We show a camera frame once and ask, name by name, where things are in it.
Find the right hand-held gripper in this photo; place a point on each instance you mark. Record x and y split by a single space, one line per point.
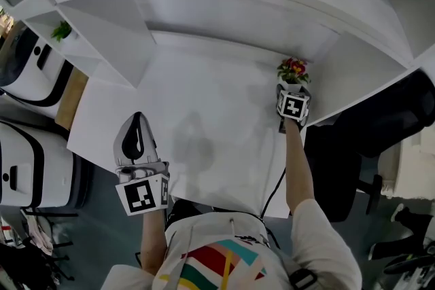
293 107

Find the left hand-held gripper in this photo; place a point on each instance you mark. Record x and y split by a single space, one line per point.
136 146

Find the red flowers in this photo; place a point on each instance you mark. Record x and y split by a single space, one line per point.
293 71

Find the person's right forearm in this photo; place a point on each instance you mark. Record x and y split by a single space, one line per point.
299 166

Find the person's left forearm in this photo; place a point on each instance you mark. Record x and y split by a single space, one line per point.
153 241

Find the wooden board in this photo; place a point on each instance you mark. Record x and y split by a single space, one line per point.
71 98

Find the white table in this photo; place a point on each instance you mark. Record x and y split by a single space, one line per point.
210 95

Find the black office chair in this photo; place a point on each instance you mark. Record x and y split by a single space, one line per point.
374 125

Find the white and black machine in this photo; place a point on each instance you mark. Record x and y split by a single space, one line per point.
30 166
30 71

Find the white shelf unit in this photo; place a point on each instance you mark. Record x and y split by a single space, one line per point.
210 0

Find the small green plant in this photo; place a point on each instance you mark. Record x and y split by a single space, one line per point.
62 31

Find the person's white printed shirt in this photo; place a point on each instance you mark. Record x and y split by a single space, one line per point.
238 254

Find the black rack with clothes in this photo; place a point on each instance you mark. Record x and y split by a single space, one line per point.
27 258

